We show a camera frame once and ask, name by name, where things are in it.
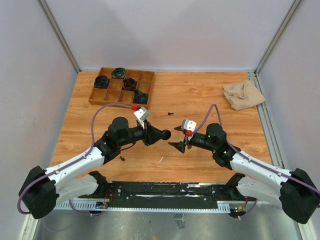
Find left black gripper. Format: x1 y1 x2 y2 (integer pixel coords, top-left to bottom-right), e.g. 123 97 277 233
118 119 166 147

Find black round charging case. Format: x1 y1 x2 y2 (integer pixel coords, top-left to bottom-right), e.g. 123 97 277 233
162 129 171 141

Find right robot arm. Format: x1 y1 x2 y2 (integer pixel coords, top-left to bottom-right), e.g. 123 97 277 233
169 123 320 224

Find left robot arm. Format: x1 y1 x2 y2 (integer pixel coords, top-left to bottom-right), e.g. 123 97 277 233
17 117 171 219

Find dark green rolled sock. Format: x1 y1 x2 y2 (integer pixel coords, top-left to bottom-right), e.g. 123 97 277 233
133 89 149 105

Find wooden compartment tray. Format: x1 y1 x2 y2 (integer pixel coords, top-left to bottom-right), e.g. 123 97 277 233
88 67 155 109

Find black orange rolled sock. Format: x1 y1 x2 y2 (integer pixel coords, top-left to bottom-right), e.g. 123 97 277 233
122 78 137 91

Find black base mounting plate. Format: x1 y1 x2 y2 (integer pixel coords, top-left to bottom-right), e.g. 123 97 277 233
80 181 246 211

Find green yellow rolled sock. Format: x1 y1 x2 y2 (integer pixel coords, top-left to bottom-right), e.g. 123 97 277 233
111 67 127 79

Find black rolled sock left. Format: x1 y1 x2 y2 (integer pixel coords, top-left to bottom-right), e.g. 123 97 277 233
94 75 110 89

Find beige cloth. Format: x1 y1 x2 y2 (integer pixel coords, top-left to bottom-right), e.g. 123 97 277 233
223 79 266 111

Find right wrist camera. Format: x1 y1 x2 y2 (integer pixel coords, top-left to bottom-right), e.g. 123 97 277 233
180 118 197 137

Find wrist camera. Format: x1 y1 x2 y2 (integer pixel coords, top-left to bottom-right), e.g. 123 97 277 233
133 106 150 129
180 118 197 137

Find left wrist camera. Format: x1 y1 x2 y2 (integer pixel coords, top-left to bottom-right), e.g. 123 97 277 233
133 106 150 129

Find aluminium frame post left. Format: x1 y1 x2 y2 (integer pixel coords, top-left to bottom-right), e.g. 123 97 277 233
36 0 82 74

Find aluminium frame post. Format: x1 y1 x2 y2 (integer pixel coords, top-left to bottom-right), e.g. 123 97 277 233
254 0 304 76
36 0 82 74

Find aluminium frame post right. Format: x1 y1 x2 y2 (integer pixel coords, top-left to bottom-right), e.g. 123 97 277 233
254 0 304 76

